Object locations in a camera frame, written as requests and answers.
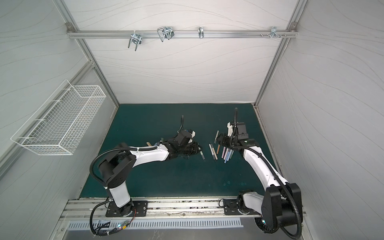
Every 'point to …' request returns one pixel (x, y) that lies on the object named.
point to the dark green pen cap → (162, 139)
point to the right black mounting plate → (230, 208)
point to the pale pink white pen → (225, 154)
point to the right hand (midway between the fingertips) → (222, 135)
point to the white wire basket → (54, 130)
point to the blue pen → (226, 157)
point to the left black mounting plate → (140, 210)
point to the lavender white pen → (231, 154)
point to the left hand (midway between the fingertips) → (205, 147)
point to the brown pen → (218, 149)
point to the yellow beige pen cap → (148, 144)
